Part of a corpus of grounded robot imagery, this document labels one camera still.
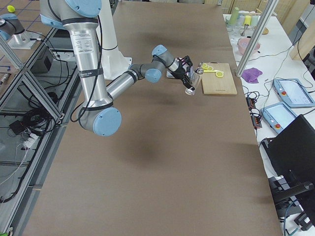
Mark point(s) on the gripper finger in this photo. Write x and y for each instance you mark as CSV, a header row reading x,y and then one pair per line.
x,y
187,83

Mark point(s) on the silver kitchen scale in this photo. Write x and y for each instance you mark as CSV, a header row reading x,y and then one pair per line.
x,y
171,75

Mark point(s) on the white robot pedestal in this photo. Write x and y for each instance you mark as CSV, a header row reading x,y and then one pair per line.
x,y
112,60

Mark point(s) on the near teach pendant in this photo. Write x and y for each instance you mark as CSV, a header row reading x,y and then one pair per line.
x,y
278,116

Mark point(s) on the far teach pendant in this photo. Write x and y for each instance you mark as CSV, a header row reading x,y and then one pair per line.
x,y
293,93

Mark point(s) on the purple cloth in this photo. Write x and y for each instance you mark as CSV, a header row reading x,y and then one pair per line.
x,y
251,75

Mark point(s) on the green cup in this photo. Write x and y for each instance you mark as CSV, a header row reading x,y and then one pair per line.
x,y
234,16

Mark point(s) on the black monitor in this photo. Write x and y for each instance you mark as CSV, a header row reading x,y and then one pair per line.
x,y
292,152

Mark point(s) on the wooden cutting board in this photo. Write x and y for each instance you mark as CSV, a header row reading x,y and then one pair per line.
x,y
212,85

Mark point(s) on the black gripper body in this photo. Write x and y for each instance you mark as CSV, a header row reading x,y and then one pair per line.
x,y
179,73

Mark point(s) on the aluminium frame post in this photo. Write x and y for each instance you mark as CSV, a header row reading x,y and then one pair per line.
x,y
263,20

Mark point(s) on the yellow cup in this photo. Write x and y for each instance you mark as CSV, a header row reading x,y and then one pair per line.
x,y
247,20

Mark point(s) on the clear glass sauce bottle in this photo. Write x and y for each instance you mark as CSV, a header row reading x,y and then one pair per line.
x,y
195,78

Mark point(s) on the lemon slice stack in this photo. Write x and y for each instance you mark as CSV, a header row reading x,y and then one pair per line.
x,y
205,66

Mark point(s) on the teach pendant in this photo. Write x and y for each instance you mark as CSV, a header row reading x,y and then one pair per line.
x,y
278,116
293,93

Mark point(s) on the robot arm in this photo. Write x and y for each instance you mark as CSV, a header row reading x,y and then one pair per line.
x,y
10,25
93,38

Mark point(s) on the lemon slice single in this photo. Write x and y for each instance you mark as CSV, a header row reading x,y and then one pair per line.
x,y
219,74

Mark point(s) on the pink bowl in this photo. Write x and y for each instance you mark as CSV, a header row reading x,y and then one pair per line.
x,y
243,44

